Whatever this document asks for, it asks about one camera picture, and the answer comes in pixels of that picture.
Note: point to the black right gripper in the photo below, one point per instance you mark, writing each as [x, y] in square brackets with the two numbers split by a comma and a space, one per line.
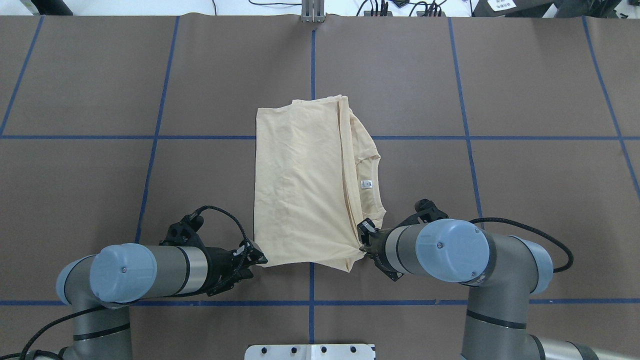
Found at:
[386, 248]

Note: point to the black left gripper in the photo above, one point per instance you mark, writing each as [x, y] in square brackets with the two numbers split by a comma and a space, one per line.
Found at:
[218, 265]

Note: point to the beige long-sleeve printed shirt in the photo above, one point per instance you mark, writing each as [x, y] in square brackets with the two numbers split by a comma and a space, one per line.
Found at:
[315, 180]

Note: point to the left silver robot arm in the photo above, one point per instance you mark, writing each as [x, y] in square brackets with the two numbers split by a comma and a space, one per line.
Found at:
[100, 288]

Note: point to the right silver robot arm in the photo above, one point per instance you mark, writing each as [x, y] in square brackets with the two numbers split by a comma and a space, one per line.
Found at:
[502, 272]

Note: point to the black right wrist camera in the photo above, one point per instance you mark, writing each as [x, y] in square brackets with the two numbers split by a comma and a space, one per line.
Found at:
[425, 212]

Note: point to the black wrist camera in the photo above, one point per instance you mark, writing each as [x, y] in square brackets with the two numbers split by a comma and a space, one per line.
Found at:
[185, 232]
[425, 212]

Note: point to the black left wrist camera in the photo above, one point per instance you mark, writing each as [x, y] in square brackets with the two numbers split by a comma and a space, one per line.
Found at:
[185, 232]

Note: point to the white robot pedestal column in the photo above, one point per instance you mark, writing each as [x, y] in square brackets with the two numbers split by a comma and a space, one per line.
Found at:
[336, 351]

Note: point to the aluminium frame post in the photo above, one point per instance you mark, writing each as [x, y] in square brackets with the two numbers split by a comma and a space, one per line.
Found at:
[313, 11]

